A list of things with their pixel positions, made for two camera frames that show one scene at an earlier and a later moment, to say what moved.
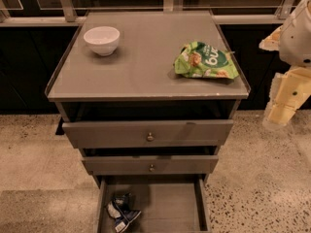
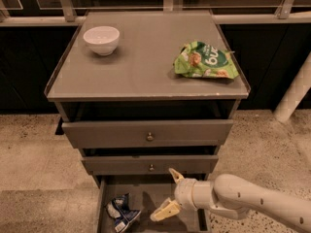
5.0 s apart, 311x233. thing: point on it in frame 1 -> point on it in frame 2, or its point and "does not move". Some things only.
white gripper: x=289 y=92 -> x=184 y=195
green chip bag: x=198 y=59 does not move
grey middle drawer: x=147 y=165 does not move
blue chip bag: x=120 y=209 does not move
